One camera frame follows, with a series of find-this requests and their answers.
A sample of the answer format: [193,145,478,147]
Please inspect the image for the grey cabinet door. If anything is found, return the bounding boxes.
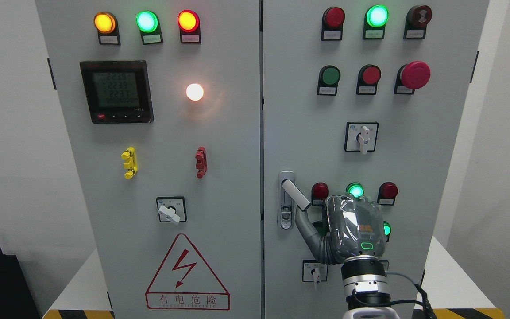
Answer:
[35,0,261,319]
[262,0,489,319]

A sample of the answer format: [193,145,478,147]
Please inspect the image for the green lit light top right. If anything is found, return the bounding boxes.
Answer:
[363,4,389,40]

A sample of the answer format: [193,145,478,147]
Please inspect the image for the yellow terminal connector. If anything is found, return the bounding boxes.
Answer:
[121,147,138,180]

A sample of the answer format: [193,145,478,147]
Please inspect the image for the grey right cabinet door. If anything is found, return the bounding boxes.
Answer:
[262,0,489,319]

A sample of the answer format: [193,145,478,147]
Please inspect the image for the green lit light middle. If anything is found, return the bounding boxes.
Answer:
[346,182,364,198]

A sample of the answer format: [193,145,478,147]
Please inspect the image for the black box at left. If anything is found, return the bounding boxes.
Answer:
[0,248,41,319]

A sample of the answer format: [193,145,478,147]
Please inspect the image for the black digital power meter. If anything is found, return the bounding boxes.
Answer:
[80,60,154,124]

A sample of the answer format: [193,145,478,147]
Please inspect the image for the white platform with hazard stripes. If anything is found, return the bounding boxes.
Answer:
[44,238,504,319]

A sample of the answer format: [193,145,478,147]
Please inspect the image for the green push button upper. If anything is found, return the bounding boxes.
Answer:
[317,65,341,96]

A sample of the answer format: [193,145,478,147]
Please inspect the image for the red terminal connector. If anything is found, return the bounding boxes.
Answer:
[196,147,207,179]

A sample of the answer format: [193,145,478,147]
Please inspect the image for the white selector switch lower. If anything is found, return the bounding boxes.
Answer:
[302,259,328,291]

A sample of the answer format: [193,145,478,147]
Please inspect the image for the white selector switch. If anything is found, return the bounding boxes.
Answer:
[344,122,379,154]
[302,259,328,291]

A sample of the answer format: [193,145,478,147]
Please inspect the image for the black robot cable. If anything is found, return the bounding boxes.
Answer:
[386,272,438,319]

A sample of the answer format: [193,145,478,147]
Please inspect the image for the dark red light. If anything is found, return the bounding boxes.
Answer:
[377,182,398,206]
[321,7,345,42]
[311,182,329,206]

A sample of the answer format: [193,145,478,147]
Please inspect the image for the dark red buzzer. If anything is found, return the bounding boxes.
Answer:
[403,5,433,40]

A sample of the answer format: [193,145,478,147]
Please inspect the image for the white lit indicator light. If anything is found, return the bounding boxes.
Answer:
[185,83,205,101]

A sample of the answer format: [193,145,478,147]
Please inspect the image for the white selector switch left door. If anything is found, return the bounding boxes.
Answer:
[156,196,187,225]

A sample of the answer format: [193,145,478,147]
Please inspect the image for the dark red light top right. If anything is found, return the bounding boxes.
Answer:
[321,7,345,42]

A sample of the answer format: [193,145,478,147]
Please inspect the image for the red emergency stop button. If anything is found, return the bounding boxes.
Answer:
[394,61,431,95]

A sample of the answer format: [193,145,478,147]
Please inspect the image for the red push button upper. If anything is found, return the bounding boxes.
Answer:
[356,64,381,95]

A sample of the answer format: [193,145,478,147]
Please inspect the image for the yellow indicator light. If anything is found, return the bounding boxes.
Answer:
[93,12,121,45]

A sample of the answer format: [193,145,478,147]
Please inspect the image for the green indicator light top left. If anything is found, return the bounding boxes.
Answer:
[135,10,164,45]

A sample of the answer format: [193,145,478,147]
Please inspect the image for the black selector switch lower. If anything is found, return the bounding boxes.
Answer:
[379,259,390,271]

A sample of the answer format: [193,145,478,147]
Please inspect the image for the green lit button lower right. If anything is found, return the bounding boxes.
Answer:
[384,221,392,242]

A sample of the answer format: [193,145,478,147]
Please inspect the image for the white selector switch upper right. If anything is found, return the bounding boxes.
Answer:
[344,122,379,154]

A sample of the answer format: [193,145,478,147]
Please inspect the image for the green push button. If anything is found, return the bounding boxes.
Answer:
[317,65,341,96]
[313,221,329,236]

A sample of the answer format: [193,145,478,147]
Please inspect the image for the grey left cabinet door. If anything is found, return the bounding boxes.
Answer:
[35,0,261,319]

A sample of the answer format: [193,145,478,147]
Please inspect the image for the dark red light middle right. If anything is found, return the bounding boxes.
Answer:
[377,182,398,206]

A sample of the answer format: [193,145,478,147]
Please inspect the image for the dark red light middle left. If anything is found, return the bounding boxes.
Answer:
[311,182,329,206]

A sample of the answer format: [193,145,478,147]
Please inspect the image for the silver door handle lock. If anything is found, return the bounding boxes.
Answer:
[278,171,311,230]

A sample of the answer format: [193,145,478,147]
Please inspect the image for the grey robot hand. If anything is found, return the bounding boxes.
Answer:
[295,194,386,265]

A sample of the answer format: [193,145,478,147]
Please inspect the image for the green push button lower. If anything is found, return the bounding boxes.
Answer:
[313,221,329,236]

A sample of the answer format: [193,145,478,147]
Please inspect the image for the green lit light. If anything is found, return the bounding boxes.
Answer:
[363,4,389,40]
[346,182,364,198]

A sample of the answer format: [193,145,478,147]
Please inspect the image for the red lit indicator light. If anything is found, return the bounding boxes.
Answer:
[177,10,201,44]

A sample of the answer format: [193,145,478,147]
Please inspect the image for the red electrical warning triangle sticker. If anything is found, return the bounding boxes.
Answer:
[145,233,231,311]

